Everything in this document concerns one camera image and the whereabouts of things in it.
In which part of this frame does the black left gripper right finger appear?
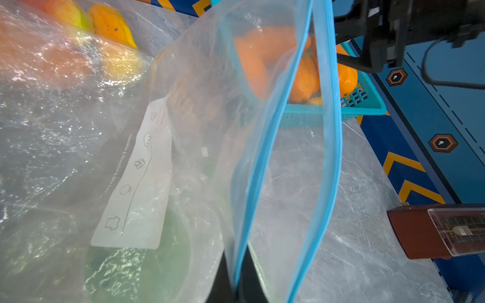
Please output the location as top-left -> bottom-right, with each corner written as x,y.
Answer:
238,246 -> 268,303

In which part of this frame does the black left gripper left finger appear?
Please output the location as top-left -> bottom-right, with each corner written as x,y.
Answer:
205,253 -> 236,303

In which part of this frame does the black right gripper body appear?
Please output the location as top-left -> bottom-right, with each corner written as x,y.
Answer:
334,0 -> 484,73

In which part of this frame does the blue zipper clear bag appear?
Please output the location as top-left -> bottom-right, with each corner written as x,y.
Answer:
86,0 -> 344,303

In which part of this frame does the clear zip-top bag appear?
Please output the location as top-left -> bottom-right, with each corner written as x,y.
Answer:
1,1 -> 195,239

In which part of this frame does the yellow mango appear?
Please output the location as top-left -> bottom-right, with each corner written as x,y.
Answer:
88,5 -> 138,49

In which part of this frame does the orange mango top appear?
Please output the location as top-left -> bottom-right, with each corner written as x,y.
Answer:
289,53 -> 320,104

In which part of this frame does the green printed zip bag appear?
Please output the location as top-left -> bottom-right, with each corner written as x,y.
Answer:
85,210 -> 191,302

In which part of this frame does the clear labelled zip bag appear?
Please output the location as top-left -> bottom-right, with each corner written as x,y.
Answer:
1,105 -> 222,302

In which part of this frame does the teal plastic basket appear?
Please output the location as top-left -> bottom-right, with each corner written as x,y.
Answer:
227,37 -> 387,128

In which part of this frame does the brown wedge stand clear plate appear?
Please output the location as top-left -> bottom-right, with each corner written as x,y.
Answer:
387,204 -> 484,260

